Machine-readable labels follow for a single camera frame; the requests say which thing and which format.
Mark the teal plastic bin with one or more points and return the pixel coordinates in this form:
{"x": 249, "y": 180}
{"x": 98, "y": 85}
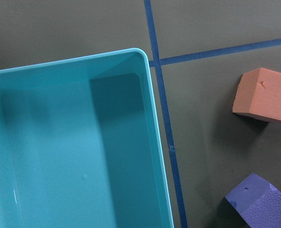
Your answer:
{"x": 80, "y": 145}

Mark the left blue tape line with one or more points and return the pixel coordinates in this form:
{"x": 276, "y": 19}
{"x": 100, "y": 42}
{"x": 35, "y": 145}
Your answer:
{"x": 165, "y": 113}

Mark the purple foam block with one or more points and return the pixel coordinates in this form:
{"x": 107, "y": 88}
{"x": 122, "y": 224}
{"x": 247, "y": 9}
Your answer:
{"x": 257, "y": 201}

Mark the long blue tape line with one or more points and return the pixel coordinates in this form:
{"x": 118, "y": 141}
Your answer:
{"x": 219, "y": 52}

